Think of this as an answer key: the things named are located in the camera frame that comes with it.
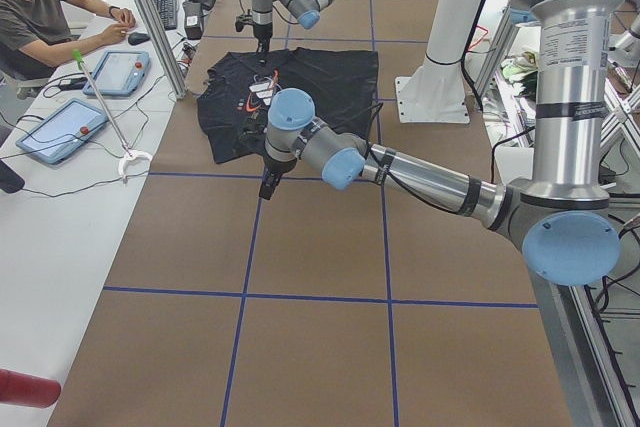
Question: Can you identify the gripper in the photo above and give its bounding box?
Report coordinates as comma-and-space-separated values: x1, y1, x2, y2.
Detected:
235, 10, 273, 55
259, 155, 295, 200

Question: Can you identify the black graphic t-shirt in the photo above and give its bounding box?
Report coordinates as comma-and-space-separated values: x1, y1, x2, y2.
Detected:
197, 48, 379, 164

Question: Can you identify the black keyboard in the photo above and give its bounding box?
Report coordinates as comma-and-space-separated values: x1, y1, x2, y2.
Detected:
153, 0, 178, 30

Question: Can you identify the black computer mouse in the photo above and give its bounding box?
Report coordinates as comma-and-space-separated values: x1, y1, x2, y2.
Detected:
127, 32, 150, 46

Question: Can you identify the metal reacher grabber tool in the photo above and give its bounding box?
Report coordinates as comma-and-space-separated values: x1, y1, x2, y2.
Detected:
72, 49, 153, 184

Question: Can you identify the far teach pendant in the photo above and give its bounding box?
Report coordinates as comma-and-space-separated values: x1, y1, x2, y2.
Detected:
91, 50, 151, 98

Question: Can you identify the teach pendant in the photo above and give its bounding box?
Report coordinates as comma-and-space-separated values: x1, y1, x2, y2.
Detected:
91, 50, 151, 98
15, 99, 108, 165

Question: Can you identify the near teach pendant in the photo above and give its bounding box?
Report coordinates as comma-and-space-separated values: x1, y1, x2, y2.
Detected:
15, 99, 108, 165

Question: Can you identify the seated person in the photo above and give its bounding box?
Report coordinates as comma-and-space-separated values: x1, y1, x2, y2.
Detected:
1, 0, 136, 80

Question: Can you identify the red cylinder object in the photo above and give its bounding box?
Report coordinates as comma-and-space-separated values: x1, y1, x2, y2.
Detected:
1, 369, 61, 408

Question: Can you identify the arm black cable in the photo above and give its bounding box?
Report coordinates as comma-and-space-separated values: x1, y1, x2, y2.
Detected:
364, 101, 481, 208

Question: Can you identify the aluminium frame post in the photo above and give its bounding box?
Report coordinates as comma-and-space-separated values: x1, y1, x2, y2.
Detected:
134, 0, 187, 100

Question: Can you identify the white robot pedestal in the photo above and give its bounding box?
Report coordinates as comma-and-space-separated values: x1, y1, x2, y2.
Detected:
395, 0, 483, 124

